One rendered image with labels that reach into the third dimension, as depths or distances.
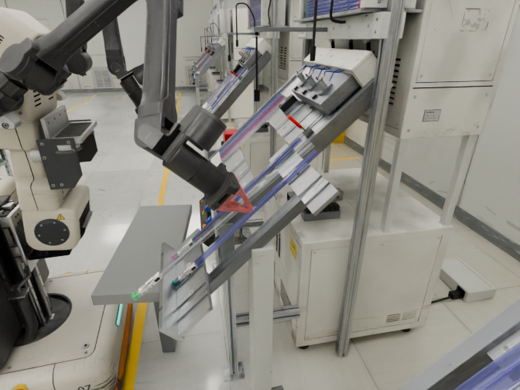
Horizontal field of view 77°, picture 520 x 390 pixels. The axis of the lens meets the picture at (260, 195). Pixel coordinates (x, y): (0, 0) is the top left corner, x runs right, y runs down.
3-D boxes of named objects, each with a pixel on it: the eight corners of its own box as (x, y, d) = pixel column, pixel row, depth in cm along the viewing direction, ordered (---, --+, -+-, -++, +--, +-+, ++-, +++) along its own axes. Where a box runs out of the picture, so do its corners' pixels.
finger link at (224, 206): (255, 188, 72) (224, 164, 67) (265, 204, 66) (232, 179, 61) (235, 210, 74) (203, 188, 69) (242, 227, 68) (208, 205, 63)
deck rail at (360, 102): (227, 238, 116) (214, 228, 113) (227, 235, 118) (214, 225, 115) (386, 93, 104) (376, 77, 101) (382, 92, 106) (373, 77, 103)
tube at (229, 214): (136, 300, 72) (131, 298, 71) (136, 295, 73) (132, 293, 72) (314, 146, 66) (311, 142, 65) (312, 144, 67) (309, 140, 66)
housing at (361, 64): (374, 103, 107) (350, 70, 101) (321, 84, 150) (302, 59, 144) (394, 85, 106) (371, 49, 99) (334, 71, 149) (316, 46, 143)
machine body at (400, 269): (293, 357, 150) (301, 243, 123) (263, 263, 212) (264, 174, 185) (422, 335, 161) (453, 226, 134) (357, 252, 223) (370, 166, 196)
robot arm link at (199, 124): (160, 152, 68) (133, 135, 60) (193, 107, 68) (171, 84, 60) (199, 183, 63) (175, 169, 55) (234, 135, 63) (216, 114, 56)
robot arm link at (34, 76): (20, 83, 85) (-2, 71, 80) (49, 57, 84) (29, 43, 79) (31, 106, 82) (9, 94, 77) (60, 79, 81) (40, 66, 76)
